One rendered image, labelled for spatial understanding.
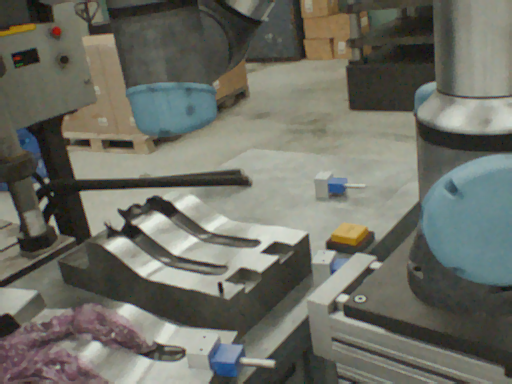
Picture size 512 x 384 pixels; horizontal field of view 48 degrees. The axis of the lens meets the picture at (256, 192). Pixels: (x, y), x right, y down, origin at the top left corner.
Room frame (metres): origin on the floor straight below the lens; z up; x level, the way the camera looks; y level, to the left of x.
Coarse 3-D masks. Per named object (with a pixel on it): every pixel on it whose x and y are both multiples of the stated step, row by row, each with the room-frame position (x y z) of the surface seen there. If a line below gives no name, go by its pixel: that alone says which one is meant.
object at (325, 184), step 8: (320, 176) 1.42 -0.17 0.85; (328, 176) 1.41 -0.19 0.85; (320, 184) 1.40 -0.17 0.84; (328, 184) 1.39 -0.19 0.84; (336, 184) 1.38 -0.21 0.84; (344, 184) 1.39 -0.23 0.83; (352, 184) 1.38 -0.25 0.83; (360, 184) 1.37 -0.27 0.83; (320, 192) 1.40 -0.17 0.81; (328, 192) 1.39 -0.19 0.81; (336, 192) 1.38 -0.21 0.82
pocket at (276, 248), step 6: (270, 246) 1.01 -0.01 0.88; (276, 246) 1.02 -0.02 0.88; (282, 246) 1.01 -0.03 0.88; (288, 246) 1.00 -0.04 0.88; (264, 252) 1.00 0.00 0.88; (270, 252) 1.01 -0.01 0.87; (276, 252) 1.02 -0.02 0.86; (282, 252) 1.01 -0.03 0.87; (288, 252) 1.00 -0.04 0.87; (282, 258) 1.00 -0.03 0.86
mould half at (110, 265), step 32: (160, 224) 1.12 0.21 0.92; (224, 224) 1.15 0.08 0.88; (256, 224) 1.12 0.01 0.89; (64, 256) 1.17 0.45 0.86; (96, 256) 1.06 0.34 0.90; (128, 256) 1.02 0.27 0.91; (192, 256) 1.03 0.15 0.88; (224, 256) 1.00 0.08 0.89; (256, 256) 0.97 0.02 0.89; (288, 256) 0.98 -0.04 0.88; (96, 288) 1.08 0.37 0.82; (128, 288) 1.01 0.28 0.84; (160, 288) 0.95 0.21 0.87; (192, 288) 0.89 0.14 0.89; (224, 288) 0.87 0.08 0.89; (256, 288) 0.90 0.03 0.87; (288, 288) 0.97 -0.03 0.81; (192, 320) 0.90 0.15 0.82; (224, 320) 0.85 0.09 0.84; (256, 320) 0.88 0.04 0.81
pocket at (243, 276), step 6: (240, 270) 0.94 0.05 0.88; (246, 270) 0.93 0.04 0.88; (252, 270) 0.92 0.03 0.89; (234, 276) 0.92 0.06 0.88; (240, 276) 0.94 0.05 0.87; (246, 276) 0.94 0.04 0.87; (252, 276) 0.93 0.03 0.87; (258, 276) 0.91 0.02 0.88; (234, 282) 0.92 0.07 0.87; (240, 282) 0.93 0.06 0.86; (246, 282) 0.93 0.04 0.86; (252, 282) 0.92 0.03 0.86; (246, 288) 0.91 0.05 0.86
